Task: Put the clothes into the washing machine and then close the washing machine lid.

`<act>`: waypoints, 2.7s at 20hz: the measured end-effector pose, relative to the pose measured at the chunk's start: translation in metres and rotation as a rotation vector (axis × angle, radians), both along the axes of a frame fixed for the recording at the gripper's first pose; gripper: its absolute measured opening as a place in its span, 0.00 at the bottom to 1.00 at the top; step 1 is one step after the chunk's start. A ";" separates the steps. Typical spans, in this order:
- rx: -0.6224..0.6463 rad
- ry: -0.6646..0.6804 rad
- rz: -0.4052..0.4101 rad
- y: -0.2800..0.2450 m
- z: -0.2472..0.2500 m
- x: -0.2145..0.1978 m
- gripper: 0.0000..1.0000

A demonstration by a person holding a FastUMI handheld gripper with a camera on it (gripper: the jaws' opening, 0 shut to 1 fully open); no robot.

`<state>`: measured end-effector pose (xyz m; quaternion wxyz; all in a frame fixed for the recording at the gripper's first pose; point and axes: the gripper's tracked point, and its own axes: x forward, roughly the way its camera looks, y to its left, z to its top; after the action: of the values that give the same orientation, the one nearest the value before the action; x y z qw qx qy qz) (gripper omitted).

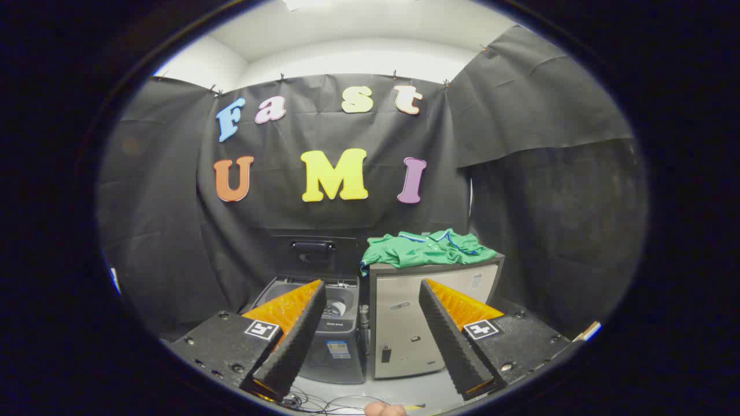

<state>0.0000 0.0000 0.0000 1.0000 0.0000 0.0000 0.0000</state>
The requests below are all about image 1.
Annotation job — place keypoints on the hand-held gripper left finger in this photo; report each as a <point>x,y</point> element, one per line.
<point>295,346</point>

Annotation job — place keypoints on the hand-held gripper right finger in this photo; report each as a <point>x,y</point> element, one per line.
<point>448,341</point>

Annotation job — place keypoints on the dark grey washing machine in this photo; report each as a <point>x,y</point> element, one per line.
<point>341,361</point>

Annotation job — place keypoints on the dark washing machine lid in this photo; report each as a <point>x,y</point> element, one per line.
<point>315,261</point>

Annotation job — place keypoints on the green polo shirt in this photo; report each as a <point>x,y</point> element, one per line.
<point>416,251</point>

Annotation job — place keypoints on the small grey cabinet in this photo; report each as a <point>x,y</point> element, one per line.
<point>399,329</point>

